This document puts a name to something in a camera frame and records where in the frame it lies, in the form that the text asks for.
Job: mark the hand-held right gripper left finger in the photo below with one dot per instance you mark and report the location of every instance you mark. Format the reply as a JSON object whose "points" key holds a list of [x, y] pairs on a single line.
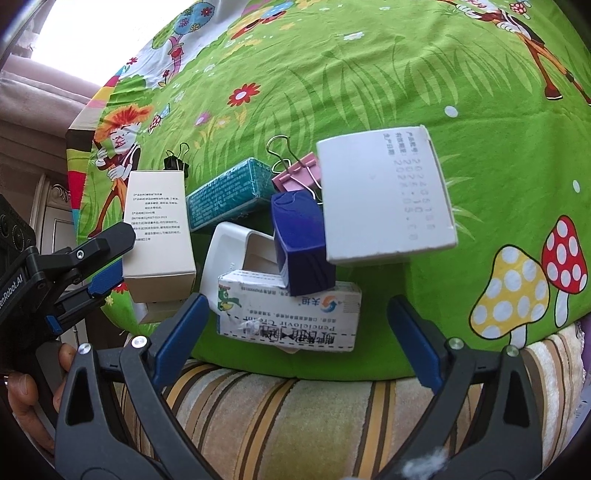
{"points": [[182, 337]]}

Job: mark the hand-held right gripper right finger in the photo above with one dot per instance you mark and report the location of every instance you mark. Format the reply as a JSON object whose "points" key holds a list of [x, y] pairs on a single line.
{"points": [[415, 344]]}

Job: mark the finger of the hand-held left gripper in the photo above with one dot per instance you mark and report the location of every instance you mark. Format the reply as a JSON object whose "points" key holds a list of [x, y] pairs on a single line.
{"points": [[69, 314], [99, 284]]}

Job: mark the small white cardboard box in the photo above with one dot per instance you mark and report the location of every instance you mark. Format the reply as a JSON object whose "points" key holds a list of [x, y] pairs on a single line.
{"points": [[159, 310]]}

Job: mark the tall white box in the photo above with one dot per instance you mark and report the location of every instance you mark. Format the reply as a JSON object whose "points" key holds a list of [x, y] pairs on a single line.
{"points": [[157, 230]]}

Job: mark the white tray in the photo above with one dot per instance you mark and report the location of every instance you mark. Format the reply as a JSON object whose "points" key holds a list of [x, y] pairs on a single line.
{"points": [[231, 249]]}

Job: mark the white box with green cartoon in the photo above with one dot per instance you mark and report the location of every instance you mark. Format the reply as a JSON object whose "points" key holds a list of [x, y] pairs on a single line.
{"points": [[295, 318]]}

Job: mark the dark blue box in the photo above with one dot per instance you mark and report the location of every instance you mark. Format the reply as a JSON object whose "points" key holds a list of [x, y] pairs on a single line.
{"points": [[302, 244]]}

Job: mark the pink binder clip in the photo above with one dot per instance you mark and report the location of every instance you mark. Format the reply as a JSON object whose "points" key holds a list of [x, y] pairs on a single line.
{"points": [[295, 177]]}

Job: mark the person's left hand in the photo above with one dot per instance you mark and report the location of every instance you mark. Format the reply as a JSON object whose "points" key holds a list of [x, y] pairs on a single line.
{"points": [[23, 397]]}

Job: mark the white dresser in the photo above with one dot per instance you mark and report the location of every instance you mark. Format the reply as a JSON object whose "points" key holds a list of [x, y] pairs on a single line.
{"points": [[55, 217]]}

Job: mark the striped plush blanket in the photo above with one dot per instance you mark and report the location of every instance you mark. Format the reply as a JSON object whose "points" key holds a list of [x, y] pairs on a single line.
{"points": [[277, 415]]}

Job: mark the black binder clip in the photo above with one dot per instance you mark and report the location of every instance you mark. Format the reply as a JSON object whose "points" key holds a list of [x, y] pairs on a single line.
{"points": [[174, 162]]}

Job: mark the teal box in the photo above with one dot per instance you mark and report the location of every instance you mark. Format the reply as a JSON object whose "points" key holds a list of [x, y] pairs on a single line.
{"points": [[226, 194]]}

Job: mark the pink curtain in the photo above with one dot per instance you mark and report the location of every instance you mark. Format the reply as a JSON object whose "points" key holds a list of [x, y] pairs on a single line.
{"points": [[46, 101]]}

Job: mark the green cartoon printed blanket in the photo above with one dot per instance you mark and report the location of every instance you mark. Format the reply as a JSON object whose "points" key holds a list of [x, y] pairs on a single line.
{"points": [[369, 83]]}

